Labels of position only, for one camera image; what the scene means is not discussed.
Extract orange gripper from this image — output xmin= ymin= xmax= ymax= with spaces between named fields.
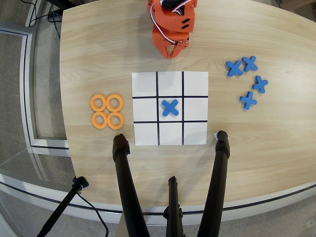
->
xmin=152 ymin=23 xmax=191 ymax=59

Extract black floor cable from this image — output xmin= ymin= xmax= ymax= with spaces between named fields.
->
xmin=26 ymin=0 xmax=43 ymax=28
xmin=46 ymin=4 xmax=62 ymax=39

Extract white metal floor frame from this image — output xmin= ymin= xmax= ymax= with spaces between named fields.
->
xmin=0 ymin=21 xmax=71 ymax=152

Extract white tic-tac-toe paper board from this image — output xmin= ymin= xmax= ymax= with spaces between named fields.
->
xmin=131 ymin=71 xmax=209 ymax=146

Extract black camera tripod legs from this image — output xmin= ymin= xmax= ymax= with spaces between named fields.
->
xmin=0 ymin=172 xmax=316 ymax=227

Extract blue foam cross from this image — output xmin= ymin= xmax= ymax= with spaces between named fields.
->
xmin=161 ymin=99 xmax=179 ymax=117
xmin=252 ymin=75 xmax=269 ymax=94
xmin=239 ymin=91 xmax=258 ymax=111
xmin=241 ymin=56 xmax=259 ymax=73
xmin=226 ymin=60 xmax=244 ymax=78

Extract thick black tripod leg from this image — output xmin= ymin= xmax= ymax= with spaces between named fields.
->
xmin=112 ymin=133 xmax=151 ymax=237
xmin=197 ymin=130 xmax=231 ymax=237

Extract orange foam ring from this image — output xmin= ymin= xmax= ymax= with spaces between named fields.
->
xmin=106 ymin=93 xmax=124 ymax=112
xmin=90 ymin=94 xmax=108 ymax=112
xmin=107 ymin=112 xmax=125 ymax=130
xmin=91 ymin=112 xmax=109 ymax=129

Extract black furniture leg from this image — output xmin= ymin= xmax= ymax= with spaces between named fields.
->
xmin=45 ymin=0 xmax=83 ymax=11

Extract black stand cable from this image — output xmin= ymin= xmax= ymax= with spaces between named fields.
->
xmin=76 ymin=192 xmax=110 ymax=237

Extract slim black stand pole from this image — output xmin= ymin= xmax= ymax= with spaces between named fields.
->
xmin=36 ymin=176 xmax=89 ymax=237

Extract thin black tripod leg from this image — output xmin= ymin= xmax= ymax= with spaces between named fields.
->
xmin=162 ymin=176 xmax=185 ymax=237

